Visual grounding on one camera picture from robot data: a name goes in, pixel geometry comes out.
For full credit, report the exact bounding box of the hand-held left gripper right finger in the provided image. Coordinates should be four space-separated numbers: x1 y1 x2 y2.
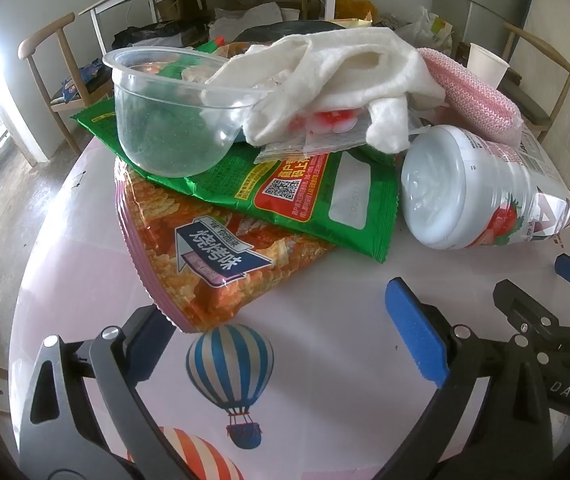
384 277 553 480

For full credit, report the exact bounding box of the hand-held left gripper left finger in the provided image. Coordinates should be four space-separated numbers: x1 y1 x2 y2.
20 305 200 480

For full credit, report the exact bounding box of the purple snack packet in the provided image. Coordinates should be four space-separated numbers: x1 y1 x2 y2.
115 157 338 335

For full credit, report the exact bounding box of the white strawberry drink bottle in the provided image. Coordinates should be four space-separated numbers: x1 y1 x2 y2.
401 125 570 251

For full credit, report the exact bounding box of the green snack bag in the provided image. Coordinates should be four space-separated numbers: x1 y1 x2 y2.
71 40 400 264

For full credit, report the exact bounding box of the pink sponge cloth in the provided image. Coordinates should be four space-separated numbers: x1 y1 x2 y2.
417 47 524 146

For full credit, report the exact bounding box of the white cloth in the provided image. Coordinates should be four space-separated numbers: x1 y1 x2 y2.
204 27 446 153

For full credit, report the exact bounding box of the balloon print tablecloth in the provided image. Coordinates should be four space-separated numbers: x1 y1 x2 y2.
7 125 570 480

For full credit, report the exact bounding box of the clear plastic bowl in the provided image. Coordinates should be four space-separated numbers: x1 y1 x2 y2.
102 46 276 178

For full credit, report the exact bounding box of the clear packet with red print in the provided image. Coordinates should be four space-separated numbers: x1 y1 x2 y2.
255 107 400 166

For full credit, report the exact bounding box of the white paper cup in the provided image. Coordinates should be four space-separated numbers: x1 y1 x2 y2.
466 42 510 91

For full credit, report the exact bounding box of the blue packet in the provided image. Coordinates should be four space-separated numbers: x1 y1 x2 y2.
60 65 100 103

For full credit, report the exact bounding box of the white printed plastic bag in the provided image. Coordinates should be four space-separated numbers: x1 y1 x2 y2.
397 6 454 53

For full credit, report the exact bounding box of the black bag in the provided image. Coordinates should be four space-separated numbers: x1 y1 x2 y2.
112 20 210 51

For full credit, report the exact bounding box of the cardboard box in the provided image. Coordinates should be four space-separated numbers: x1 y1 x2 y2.
155 0 200 23

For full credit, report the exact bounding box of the yellow plastic bag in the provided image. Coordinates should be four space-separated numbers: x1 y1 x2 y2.
335 0 378 23

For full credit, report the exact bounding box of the white sack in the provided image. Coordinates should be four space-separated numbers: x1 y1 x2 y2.
210 2 300 41

